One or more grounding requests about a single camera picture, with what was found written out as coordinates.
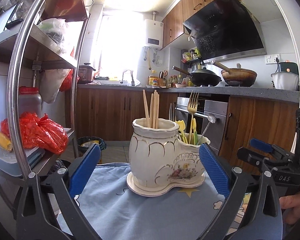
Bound gold fork in holder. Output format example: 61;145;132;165
187;91;199;143

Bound white floral ceramic utensil holder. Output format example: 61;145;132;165
126;118;205;197

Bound kitchen faucet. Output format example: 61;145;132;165
120;69;135;86

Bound white water heater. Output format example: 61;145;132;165
143;19;164;50

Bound brown clay pot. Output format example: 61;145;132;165
210;60;257;87

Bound stainless steel shelf rack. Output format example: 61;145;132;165
0;0;90;186

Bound blue cartoon table cloth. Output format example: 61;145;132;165
75;163;224;239

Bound dark rice cooker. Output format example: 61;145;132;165
78;63;96;84

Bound red plastic bag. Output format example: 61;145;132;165
0;112;69;155

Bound silver spoon in holder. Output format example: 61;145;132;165
197;114;216;145

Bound black trash bin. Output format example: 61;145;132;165
77;135;107;164

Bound brown liquid plastic jug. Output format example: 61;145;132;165
18;86;42;118

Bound yellow plastic utensil in holder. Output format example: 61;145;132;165
176;119;198;145

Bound yellow tin can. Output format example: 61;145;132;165
148;75;159;86

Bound wooden chopsticks in holder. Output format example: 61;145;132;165
142;90;160;129

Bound black wok with handle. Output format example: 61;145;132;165
172;66;221;87

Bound stainless steel built-in oven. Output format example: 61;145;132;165
169;96;228;154

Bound black range hood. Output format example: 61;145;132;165
183;0;266;62

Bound person's right hand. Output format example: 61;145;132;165
279;192;300;225

